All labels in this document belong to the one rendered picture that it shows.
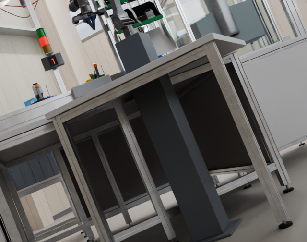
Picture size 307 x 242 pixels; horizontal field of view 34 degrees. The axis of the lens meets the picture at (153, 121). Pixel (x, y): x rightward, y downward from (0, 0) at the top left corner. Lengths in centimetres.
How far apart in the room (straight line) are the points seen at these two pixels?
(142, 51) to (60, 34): 827
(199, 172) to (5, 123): 102
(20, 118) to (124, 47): 66
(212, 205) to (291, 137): 144
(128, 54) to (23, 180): 244
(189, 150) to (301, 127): 153
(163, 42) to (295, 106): 125
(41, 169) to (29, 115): 204
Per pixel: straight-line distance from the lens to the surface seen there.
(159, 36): 306
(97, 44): 1120
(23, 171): 468
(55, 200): 928
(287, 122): 374
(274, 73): 377
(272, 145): 287
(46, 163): 468
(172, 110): 242
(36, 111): 268
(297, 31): 400
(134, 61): 248
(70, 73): 1051
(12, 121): 268
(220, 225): 246
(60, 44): 1063
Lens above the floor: 51
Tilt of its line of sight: 3 degrees up
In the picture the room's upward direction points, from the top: 23 degrees counter-clockwise
